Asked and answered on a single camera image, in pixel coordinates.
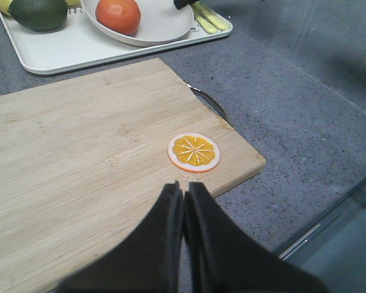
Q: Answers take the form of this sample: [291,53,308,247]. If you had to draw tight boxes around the orange slice toy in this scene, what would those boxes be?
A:
[167,132,221,173]

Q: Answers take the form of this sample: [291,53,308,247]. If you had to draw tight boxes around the yellow lemon left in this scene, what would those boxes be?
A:
[0,0,12,16]

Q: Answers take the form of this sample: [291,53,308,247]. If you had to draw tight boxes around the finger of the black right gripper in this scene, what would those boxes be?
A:
[173,0,199,9]

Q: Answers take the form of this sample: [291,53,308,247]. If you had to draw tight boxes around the yellow lemon right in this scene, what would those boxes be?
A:
[65,0,81,7]

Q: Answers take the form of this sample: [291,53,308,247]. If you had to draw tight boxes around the yellow lemon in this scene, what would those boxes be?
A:
[0,0,12,16]
[65,0,81,7]

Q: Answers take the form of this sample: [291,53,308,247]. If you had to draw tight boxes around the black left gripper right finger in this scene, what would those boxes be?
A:
[184,182,328,292]

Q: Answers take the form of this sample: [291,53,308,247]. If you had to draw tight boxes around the white rectangular tray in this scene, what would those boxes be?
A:
[0,6,233,75]

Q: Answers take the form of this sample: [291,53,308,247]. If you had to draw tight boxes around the orange fruit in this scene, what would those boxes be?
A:
[95,0,142,35]

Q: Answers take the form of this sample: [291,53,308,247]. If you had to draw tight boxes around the green lime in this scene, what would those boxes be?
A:
[8,0,68,32]

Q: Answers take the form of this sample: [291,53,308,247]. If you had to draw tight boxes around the wooden cutting board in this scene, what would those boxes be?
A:
[0,59,266,292]

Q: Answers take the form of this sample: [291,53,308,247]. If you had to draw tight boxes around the white round plate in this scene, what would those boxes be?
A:
[81,0,194,47]

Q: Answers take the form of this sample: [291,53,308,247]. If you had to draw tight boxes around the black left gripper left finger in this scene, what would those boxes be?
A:
[56,183,183,292]

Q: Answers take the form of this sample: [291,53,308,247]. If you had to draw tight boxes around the yellow utensil handle outer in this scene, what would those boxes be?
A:
[191,3,218,34]

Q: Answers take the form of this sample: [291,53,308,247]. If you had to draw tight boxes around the metal cutting board handle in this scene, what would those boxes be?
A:
[186,84,229,123]

